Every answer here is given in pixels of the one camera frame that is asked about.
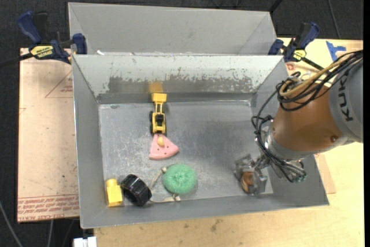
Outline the brown round object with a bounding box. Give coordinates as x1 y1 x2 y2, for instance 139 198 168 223
240 171 255 193

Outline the grey metal bin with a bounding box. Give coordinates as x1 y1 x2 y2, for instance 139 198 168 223
68 2 330 230

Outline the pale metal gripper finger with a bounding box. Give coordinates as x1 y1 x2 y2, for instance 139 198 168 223
234 154 256 180
245 168 268 196

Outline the yellow toy loader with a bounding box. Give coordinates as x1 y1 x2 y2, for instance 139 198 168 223
149 92 169 135

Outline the pink toy wedge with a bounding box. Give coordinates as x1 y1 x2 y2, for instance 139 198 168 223
148 133 180 161

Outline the black ring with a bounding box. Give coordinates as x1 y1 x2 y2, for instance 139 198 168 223
120 174 153 207

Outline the green round scrubber sponge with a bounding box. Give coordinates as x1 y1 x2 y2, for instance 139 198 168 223
161 164 198 195

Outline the yellow block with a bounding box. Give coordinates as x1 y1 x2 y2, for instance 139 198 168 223
105 178 124 208

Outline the brown cardboard board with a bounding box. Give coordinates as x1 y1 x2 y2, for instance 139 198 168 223
17 47 338 223

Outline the white cord with toggles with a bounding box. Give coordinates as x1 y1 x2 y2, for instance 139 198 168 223
149 166 182 202

